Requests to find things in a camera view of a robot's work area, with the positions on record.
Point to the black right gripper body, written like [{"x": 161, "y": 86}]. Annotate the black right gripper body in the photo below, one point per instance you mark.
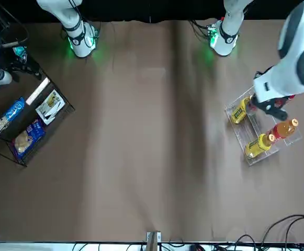
[{"x": 21, "y": 69}]

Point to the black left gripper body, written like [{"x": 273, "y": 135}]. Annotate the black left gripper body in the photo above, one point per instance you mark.
[{"x": 261, "y": 104}]

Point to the red cola bottle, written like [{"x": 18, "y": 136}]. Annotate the red cola bottle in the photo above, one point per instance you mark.
[{"x": 288, "y": 98}]

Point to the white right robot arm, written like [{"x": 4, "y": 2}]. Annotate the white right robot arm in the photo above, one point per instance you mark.
[{"x": 81, "y": 41}]

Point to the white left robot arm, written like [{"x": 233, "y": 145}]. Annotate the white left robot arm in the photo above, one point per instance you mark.
[{"x": 290, "y": 75}]

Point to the clear acrylic bottle shelf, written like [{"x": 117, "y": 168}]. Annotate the clear acrylic bottle shelf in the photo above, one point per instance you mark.
[{"x": 242, "y": 133}]

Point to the orange tea bottle red label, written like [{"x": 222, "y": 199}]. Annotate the orange tea bottle red label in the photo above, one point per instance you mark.
[{"x": 282, "y": 129}]

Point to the tea bottle yellow label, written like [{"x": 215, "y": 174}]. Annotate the tea bottle yellow label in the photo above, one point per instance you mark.
[
  {"x": 257, "y": 146},
  {"x": 240, "y": 112}
]

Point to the long blue cookie packet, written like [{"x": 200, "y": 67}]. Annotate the long blue cookie packet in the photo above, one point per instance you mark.
[{"x": 13, "y": 111}]

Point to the yellow and white snack packet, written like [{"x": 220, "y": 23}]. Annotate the yellow and white snack packet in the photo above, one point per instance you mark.
[{"x": 49, "y": 107}]

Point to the blue cracker bag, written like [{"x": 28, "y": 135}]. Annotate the blue cracker bag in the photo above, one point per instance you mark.
[{"x": 28, "y": 138}]

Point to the aluminium profile post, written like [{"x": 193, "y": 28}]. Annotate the aluminium profile post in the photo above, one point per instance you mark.
[{"x": 153, "y": 241}]

